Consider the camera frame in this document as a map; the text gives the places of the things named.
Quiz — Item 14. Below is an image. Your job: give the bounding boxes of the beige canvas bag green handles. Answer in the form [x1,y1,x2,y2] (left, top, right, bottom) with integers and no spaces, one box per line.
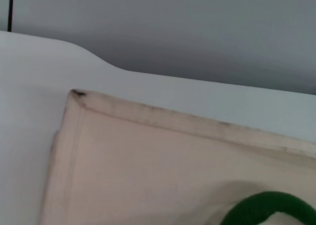
[38,88,316,225]

